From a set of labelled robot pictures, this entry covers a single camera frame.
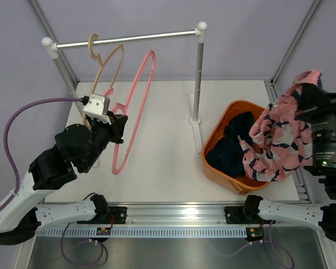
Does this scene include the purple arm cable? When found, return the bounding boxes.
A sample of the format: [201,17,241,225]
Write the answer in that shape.
[0,96,86,219]
[212,220,295,268]

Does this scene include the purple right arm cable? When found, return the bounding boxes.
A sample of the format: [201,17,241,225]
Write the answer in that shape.
[212,220,295,268]

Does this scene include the pink plastic hanger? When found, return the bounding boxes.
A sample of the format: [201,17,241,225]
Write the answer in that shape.
[102,50,157,176]

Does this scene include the orange plastic basket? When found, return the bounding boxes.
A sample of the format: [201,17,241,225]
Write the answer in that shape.
[202,100,269,195]

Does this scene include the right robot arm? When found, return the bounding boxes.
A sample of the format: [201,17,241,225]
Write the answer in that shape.
[242,84,336,242]

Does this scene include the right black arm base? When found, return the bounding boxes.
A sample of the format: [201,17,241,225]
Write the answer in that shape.
[223,206,261,225]

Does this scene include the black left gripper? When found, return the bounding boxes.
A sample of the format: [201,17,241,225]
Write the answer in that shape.
[80,111,128,171]

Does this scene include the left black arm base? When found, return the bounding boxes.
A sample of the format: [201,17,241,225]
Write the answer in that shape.
[77,206,127,225]

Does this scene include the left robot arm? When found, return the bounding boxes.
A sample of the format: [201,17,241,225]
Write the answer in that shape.
[0,112,128,245]

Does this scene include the aluminium rail with cable duct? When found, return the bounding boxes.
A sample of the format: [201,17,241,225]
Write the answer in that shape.
[25,202,330,239]

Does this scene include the navy blue shorts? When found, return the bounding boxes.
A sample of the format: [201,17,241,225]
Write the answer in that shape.
[206,112,254,178]

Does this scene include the pink shark print shorts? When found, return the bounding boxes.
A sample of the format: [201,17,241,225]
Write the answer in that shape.
[239,70,321,182]

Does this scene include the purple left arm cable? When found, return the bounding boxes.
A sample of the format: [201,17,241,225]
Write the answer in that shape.
[0,96,86,219]

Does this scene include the white clothes rack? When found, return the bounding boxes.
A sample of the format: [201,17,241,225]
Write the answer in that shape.
[41,21,207,174]

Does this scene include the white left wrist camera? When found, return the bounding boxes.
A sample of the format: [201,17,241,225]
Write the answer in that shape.
[83,94,111,123]

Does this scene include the beige wooden hanger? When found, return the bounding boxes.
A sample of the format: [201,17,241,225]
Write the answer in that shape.
[82,33,125,127]

